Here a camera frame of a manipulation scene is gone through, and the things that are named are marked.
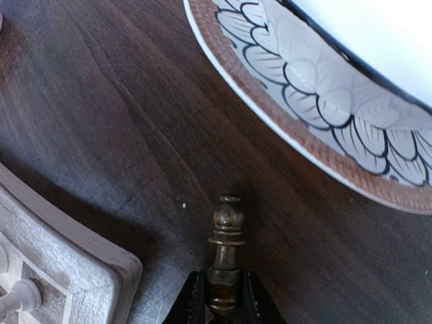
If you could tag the dark chess piece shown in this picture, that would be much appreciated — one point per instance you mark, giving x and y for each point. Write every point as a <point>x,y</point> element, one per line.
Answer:
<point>224,277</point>

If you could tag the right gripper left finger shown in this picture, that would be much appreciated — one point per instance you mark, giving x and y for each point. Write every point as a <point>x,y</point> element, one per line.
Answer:
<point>189,306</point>

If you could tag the patterned ceramic plate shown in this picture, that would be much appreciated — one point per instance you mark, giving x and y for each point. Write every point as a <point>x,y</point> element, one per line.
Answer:
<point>316,98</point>

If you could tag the white chess piece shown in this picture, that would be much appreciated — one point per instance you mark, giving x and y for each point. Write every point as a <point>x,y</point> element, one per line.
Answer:
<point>24,296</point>

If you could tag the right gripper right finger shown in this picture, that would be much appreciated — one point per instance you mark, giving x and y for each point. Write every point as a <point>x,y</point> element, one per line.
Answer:
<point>257,306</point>

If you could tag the wooden chess board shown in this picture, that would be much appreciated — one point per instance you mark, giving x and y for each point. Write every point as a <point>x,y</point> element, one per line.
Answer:
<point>83,278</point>

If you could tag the white scalloped bowl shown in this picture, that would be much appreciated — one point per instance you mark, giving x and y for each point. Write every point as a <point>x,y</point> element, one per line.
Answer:
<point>389,40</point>

